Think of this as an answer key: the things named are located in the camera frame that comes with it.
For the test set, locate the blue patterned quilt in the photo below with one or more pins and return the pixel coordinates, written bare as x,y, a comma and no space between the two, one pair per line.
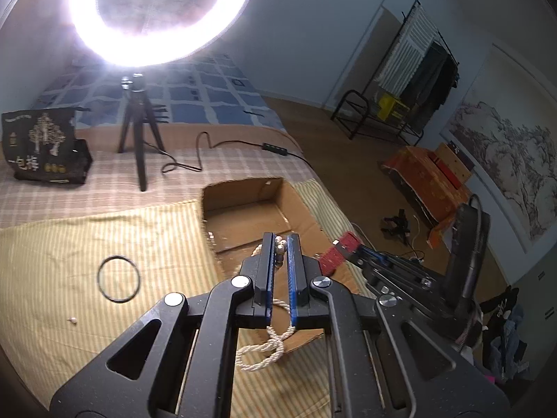
196,96

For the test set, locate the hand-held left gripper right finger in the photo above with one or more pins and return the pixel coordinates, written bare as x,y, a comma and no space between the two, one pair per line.
292,287

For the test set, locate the pile of dark clothes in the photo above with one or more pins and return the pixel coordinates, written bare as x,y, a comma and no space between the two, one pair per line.
509,331

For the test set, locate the black tripod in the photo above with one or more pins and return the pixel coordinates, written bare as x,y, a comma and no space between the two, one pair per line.
141,139

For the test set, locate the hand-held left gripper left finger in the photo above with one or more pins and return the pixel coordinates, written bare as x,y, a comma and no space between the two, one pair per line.
270,296

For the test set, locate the striped white towel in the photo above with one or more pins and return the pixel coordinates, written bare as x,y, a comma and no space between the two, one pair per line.
409,52

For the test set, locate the black printed bag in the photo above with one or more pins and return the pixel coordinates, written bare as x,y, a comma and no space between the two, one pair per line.
43,148

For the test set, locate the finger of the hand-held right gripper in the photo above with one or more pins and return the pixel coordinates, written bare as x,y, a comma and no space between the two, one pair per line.
378,257
387,276

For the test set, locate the dark green hanging garment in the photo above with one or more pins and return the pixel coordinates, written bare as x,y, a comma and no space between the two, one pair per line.
424,74

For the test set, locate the small black stand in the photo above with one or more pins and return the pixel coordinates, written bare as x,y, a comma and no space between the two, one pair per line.
398,226

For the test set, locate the orange patterned cloth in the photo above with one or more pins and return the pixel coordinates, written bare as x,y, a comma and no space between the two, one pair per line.
422,178

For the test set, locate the cardboard box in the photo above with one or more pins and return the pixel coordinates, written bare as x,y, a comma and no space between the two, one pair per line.
243,226

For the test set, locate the black bangle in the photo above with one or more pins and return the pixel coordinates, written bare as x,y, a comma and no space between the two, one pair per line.
99,278

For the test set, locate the wooden box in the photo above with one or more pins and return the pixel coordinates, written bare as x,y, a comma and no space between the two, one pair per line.
457,165

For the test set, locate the black clothes rack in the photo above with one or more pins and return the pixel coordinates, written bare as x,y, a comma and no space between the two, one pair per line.
354,92

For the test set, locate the yellow striped blanket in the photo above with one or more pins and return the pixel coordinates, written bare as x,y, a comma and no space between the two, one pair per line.
65,248

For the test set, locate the black hanging garment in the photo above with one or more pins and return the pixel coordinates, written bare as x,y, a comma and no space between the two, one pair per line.
441,87

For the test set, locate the landscape wall painting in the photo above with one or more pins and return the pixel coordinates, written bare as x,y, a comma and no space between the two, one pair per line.
500,139

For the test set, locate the plaid bed sheet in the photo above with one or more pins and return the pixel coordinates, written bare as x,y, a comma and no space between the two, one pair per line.
108,191

